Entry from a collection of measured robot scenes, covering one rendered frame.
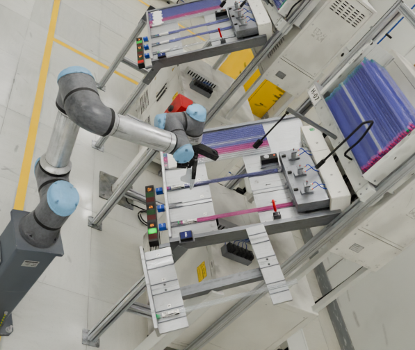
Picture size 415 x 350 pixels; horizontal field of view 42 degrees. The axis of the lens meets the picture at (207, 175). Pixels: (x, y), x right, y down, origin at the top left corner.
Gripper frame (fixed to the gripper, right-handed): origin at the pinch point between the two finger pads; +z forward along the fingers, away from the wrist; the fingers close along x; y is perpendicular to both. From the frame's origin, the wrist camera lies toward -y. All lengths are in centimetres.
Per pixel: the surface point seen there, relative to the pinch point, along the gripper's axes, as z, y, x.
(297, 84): 25, -87, -124
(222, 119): 56, -42, -124
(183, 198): 15.2, 1.0, -4.0
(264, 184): 5.7, -34.2, -3.9
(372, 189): -19, -66, 24
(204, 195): 12.7, -8.3, -3.4
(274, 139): 3, -45, -33
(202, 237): 13.4, -4.4, 20.9
